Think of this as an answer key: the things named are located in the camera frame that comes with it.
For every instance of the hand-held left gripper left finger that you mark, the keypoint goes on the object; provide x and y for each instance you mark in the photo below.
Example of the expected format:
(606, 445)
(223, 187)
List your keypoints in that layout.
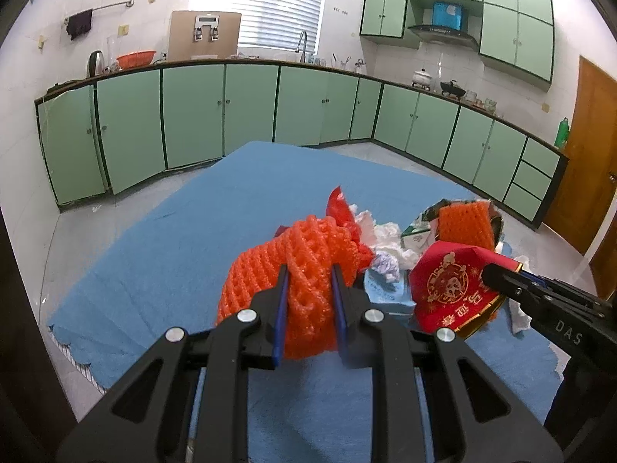
(282, 313)

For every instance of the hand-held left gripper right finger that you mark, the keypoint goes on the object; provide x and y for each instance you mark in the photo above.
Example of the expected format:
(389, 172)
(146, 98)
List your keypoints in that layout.
(338, 313)

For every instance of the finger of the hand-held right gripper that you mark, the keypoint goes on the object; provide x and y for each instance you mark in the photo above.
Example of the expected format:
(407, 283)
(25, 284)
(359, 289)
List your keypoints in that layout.
(501, 279)
(535, 276)

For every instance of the orange foam fruit net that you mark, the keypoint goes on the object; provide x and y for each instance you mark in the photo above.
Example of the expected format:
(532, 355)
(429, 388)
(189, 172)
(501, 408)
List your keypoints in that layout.
(260, 270)
(465, 224)

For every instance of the blue milk carton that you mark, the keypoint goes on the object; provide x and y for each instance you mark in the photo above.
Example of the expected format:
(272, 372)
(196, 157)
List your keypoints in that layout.
(385, 299)

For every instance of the red paper bag gold print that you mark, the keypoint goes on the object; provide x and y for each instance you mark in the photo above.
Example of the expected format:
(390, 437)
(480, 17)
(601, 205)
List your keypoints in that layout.
(448, 284)

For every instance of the pale crumpled tissue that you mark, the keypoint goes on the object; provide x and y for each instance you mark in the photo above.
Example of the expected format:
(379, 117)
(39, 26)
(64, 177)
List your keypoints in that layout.
(385, 263)

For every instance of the dark red scouring pad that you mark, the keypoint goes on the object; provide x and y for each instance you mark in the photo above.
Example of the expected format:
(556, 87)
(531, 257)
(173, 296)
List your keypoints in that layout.
(279, 230)

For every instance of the white crumpled plastic wrap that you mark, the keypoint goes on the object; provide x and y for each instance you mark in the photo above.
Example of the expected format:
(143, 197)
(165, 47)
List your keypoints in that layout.
(381, 231)

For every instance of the red plastic bag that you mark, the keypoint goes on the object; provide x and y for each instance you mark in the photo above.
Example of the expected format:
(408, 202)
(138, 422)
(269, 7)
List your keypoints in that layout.
(337, 207)

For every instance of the blue tablecloth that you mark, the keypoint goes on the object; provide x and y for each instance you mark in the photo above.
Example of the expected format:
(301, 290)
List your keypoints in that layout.
(193, 251)

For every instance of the brown wooden door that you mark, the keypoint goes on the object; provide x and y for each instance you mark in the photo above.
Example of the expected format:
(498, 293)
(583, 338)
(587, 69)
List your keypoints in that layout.
(583, 154)

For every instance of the green plastic bottle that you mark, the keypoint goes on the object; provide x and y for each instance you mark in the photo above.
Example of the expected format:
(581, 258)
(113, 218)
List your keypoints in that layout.
(562, 135)

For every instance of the group of glass jars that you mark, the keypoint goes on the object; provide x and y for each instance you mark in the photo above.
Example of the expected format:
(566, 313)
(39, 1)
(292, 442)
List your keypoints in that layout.
(482, 100)

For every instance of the black wok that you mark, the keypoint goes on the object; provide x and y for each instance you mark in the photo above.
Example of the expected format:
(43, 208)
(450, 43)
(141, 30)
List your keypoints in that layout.
(452, 88)

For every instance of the white cooking pot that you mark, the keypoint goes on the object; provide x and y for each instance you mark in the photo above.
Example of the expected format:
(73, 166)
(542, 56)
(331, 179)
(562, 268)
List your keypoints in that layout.
(422, 78)

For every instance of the green kitchen base cabinets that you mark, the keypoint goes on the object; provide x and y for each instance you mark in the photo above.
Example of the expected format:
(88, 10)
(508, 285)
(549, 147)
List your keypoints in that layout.
(193, 115)

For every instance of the utensil holder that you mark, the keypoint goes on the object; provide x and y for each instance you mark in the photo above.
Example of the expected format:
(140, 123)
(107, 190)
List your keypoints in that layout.
(341, 62)

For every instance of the range hood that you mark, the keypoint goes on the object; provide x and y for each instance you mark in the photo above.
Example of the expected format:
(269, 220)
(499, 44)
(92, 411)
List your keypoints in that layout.
(443, 33)

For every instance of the blue box above hood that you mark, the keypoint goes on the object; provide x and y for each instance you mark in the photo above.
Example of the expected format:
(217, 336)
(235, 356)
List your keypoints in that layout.
(448, 15)

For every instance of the metal kitchen faucet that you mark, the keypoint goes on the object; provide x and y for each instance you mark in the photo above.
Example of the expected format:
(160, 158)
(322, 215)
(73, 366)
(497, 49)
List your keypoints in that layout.
(302, 43)

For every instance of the orange plastic basin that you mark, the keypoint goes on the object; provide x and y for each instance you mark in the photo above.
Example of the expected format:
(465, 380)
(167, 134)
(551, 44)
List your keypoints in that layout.
(136, 59)

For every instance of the silver gadget on board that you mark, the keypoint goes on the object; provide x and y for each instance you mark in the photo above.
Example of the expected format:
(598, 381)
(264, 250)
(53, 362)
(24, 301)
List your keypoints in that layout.
(207, 26)

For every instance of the steel electric kettle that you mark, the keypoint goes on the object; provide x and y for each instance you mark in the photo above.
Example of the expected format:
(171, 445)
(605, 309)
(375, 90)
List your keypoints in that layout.
(96, 63)

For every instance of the white window blinds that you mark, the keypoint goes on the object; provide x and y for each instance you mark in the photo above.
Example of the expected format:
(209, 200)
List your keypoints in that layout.
(270, 0)

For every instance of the metal towel bar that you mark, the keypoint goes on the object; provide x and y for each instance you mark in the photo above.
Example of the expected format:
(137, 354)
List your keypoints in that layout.
(111, 7)

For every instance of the dark hanging towel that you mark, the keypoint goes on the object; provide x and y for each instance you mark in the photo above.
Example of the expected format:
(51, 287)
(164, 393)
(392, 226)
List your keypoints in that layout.
(79, 24)

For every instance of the green kitchen wall cabinets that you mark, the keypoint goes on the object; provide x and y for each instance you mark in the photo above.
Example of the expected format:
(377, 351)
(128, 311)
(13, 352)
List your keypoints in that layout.
(511, 33)

